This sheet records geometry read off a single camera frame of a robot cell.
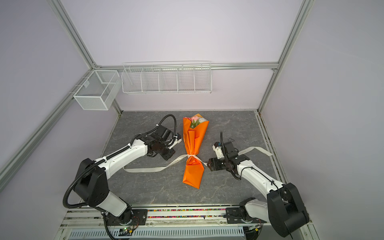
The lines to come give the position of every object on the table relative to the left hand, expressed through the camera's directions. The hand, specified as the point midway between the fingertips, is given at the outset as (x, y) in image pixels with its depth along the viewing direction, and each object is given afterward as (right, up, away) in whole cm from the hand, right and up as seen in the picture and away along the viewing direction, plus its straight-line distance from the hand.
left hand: (171, 154), depth 85 cm
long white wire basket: (-6, +50, +16) cm, 52 cm away
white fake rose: (+18, +20, +20) cm, 34 cm away
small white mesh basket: (-51, +38, +11) cm, 65 cm away
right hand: (+25, -6, +1) cm, 25 cm away
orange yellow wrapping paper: (+12, +8, +9) cm, 17 cm away
